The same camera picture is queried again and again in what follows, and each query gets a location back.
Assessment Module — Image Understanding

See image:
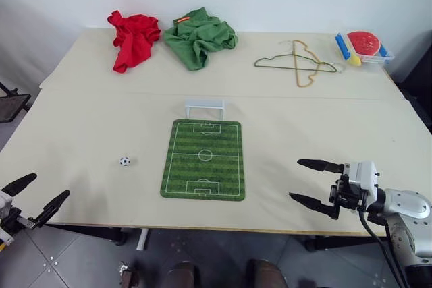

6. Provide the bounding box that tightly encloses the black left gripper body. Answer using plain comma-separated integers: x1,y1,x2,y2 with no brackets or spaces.
0,206,33,235

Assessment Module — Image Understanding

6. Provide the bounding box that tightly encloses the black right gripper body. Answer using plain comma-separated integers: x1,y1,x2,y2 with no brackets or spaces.
328,163,369,212

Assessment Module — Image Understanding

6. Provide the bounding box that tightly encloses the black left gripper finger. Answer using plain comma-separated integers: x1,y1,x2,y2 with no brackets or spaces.
28,189,72,230
0,173,38,198

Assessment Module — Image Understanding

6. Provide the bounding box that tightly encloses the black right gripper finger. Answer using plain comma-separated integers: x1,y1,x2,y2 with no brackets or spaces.
288,192,340,220
296,158,345,175

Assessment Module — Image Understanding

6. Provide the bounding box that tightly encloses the green soccer field mat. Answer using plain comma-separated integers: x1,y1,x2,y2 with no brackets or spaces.
159,119,247,202

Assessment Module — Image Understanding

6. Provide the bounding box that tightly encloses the black metal stand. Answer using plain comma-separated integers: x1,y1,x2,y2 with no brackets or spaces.
0,81,32,124

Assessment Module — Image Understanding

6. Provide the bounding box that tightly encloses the dark rounded shape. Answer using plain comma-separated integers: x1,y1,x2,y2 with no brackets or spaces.
164,260,200,288
247,258,288,288

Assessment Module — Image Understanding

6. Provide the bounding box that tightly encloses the white table leg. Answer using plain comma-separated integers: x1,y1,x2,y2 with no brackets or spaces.
136,228,151,252

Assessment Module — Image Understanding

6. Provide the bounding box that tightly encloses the clear plastic box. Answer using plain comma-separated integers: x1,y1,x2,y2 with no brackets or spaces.
334,31,396,67

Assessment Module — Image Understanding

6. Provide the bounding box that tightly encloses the black bulky object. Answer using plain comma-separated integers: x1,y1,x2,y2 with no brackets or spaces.
394,30,432,156

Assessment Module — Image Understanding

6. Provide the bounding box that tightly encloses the white miniature goal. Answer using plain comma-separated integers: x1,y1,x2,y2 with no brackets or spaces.
184,98,227,121

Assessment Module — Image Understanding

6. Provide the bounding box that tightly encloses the red round disc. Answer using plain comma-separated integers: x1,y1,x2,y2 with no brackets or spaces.
346,30,382,55

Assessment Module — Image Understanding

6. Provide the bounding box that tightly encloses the green crumpled cloth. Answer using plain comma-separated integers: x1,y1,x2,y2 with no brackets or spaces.
163,7,239,72

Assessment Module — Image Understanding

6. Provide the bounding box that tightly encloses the red crumpled cloth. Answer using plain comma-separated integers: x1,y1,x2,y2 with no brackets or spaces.
107,10,161,74

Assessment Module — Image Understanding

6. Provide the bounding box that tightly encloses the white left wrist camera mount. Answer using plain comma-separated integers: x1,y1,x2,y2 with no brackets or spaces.
0,190,14,217

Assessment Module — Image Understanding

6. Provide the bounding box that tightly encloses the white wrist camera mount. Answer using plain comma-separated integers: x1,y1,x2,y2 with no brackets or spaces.
0,190,14,217
347,160,380,198

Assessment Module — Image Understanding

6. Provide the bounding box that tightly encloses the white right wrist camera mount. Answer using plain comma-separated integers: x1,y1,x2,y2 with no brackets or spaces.
347,160,380,198

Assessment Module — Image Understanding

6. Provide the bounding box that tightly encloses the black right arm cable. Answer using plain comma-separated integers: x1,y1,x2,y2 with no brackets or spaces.
357,207,412,288

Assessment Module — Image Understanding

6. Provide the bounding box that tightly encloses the black table frame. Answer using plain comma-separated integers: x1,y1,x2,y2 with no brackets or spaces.
44,223,389,252

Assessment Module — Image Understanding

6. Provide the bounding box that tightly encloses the yellow wire hanger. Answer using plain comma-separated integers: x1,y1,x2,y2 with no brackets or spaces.
291,39,322,88

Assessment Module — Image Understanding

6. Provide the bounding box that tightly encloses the green wire hanger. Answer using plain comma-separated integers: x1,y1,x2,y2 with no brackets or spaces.
254,53,338,74

